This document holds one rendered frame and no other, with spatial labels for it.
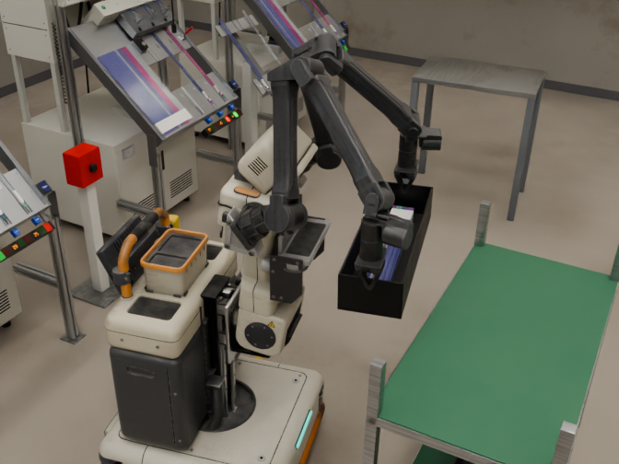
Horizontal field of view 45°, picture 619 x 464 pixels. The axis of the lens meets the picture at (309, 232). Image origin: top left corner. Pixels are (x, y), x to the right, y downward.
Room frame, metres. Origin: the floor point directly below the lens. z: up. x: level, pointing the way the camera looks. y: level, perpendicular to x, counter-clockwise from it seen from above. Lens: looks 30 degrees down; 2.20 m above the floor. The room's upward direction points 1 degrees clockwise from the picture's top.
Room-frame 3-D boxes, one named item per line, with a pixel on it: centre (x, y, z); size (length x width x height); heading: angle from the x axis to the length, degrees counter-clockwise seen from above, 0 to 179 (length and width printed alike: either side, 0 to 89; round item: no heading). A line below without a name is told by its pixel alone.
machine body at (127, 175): (3.97, 1.14, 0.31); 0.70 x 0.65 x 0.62; 153
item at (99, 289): (3.12, 1.05, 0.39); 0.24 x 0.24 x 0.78; 63
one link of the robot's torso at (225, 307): (2.04, 0.15, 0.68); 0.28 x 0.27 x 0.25; 165
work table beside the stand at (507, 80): (4.25, -0.98, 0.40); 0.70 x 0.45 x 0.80; 68
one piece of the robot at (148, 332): (2.05, 0.41, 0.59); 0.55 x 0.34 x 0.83; 165
